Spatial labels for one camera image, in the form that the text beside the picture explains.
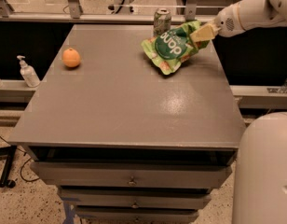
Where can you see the metal window railing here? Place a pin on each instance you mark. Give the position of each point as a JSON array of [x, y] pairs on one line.
[[118, 11]]

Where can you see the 7up soda can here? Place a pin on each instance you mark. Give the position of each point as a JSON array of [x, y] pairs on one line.
[[162, 21]]

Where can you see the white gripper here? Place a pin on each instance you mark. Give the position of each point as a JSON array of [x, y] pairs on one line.
[[227, 22]]

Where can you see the black stand leg with wheel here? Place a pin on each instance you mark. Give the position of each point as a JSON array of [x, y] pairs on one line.
[[7, 153]]

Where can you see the white pump sanitizer bottle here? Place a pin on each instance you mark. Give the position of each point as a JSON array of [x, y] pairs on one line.
[[28, 73]]

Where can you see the orange fruit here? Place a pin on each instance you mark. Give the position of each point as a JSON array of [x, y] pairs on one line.
[[71, 58]]

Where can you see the grey drawer cabinet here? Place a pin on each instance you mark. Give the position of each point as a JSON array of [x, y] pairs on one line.
[[120, 140]]

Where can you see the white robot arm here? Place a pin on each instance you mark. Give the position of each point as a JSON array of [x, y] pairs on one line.
[[260, 181]]

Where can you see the green rice chip bag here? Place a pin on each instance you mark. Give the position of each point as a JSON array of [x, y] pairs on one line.
[[169, 50]]

